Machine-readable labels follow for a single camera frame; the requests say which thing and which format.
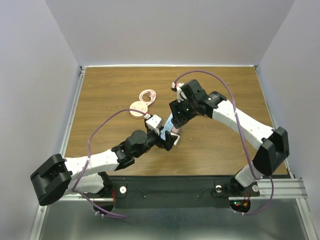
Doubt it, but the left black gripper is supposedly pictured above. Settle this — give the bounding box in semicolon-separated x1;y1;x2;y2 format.
133;125;177;158

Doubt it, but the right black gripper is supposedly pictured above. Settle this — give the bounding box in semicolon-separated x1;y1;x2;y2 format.
168;96;198;126

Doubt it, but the blue power strip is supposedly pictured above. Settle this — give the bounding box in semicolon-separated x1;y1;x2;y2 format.
160;113;174;141

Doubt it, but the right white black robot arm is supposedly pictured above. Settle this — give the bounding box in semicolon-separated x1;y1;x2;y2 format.
169;79;290;195

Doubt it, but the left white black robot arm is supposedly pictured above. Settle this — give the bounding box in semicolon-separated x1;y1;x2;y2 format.
30;126;180;206

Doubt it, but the pink cube adapter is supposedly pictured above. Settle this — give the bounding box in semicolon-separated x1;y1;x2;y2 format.
171;127;182;135

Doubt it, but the white cube adapter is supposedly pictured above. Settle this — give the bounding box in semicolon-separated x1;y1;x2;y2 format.
173;135;180;146

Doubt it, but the pink round power strip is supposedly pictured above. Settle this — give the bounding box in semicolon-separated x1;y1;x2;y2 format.
129;100;149;119

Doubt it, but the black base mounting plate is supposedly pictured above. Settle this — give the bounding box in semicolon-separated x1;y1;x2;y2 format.
86;175;260;209

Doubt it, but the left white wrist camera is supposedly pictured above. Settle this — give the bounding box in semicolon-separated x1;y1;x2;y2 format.
144;113;164;136

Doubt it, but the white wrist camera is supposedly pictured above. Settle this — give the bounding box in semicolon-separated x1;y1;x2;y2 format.
144;113;164;136
171;82;187;103

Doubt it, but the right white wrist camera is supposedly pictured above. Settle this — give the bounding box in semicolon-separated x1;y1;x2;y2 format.
171;82;187;103

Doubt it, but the pink coiled cord with plug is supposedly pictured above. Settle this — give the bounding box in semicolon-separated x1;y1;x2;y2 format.
138;89;158;104

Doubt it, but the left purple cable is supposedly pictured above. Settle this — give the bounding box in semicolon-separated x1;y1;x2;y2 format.
72;109;151;220

